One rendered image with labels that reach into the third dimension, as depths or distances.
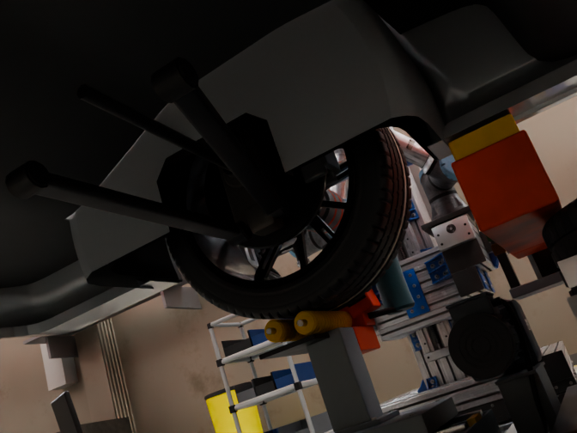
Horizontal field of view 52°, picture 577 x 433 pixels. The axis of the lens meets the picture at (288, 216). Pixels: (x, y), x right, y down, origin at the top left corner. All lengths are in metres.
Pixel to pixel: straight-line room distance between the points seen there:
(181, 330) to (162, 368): 0.43
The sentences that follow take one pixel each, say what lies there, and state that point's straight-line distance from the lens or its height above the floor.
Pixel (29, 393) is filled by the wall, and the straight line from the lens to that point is 7.52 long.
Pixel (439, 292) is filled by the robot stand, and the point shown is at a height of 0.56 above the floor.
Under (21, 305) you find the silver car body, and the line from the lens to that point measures 1.95.
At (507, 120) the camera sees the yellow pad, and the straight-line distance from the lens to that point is 1.33.
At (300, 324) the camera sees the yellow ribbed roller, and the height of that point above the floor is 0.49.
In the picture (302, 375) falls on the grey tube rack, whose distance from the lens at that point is 3.79.
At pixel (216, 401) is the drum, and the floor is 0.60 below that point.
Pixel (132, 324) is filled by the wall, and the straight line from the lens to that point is 6.54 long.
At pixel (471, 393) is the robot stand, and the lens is 2.25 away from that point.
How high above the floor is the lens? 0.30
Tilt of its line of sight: 18 degrees up
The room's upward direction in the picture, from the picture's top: 19 degrees counter-clockwise
